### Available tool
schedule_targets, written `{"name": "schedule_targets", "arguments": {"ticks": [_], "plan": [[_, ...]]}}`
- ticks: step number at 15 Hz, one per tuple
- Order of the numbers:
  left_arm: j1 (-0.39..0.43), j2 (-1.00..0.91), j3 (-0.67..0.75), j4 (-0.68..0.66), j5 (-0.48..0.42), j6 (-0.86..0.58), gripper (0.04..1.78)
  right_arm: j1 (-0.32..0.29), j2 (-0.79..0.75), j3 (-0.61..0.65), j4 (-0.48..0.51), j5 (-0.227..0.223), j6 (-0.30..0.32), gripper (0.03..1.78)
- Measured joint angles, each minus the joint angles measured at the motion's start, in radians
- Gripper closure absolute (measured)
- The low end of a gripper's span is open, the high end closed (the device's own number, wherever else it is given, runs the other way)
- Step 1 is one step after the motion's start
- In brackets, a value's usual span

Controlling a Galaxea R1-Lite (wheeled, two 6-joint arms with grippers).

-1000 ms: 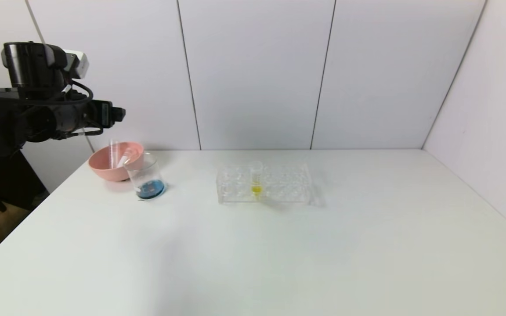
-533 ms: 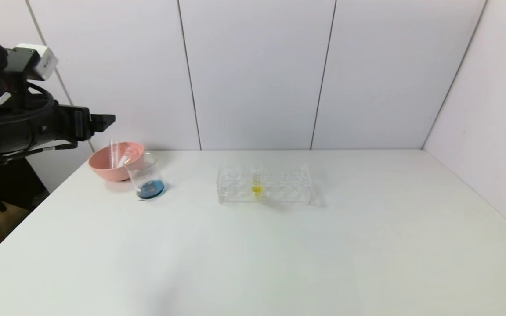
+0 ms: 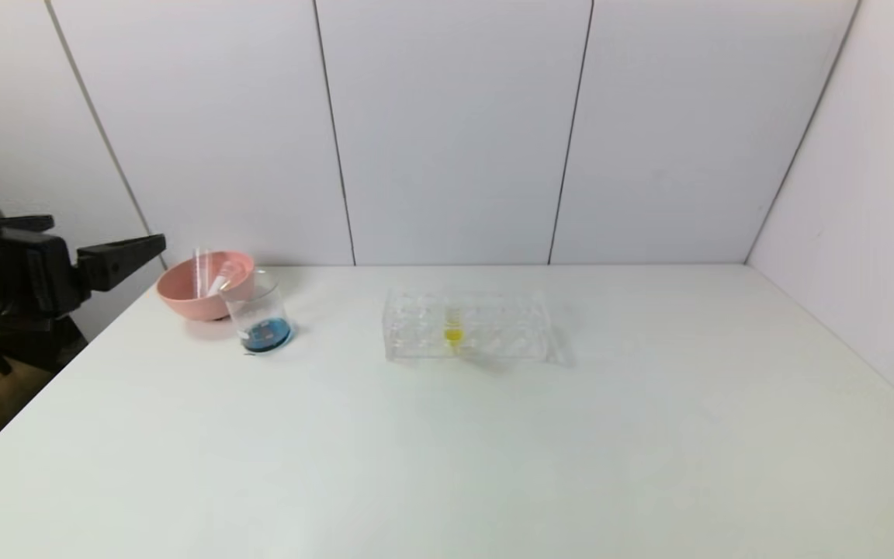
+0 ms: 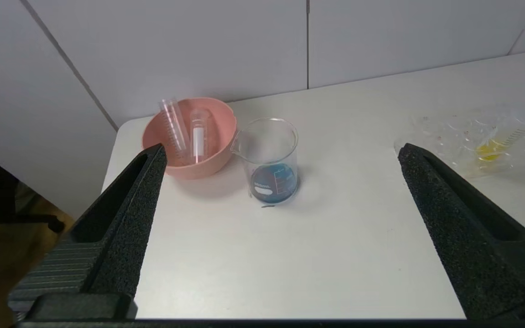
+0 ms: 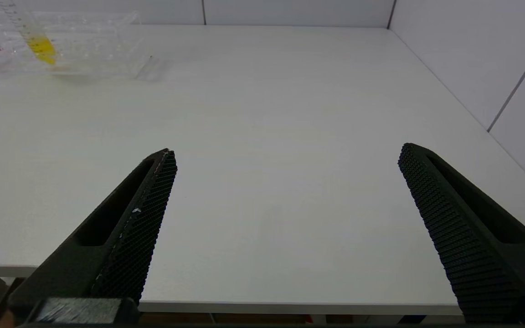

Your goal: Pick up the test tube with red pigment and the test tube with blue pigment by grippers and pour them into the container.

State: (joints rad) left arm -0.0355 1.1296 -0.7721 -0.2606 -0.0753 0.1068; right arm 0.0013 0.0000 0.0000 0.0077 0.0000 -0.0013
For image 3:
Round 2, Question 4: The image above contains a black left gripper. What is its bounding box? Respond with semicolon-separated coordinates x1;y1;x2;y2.
0;226;167;320

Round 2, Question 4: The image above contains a test tube with red pigment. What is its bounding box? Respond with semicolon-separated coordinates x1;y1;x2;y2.
210;260;252;296

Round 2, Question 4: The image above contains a clear acrylic test tube rack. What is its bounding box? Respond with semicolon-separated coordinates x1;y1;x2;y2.
383;289;570;364

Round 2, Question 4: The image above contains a pink plastic bowl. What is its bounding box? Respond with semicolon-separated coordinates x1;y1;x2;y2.
157;251;256;321

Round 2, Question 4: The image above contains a black background furniture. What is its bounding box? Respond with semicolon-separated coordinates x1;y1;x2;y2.
0;314;89;375

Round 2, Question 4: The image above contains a clear glass beaker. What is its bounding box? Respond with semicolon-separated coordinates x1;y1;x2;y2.
220;269;295;355

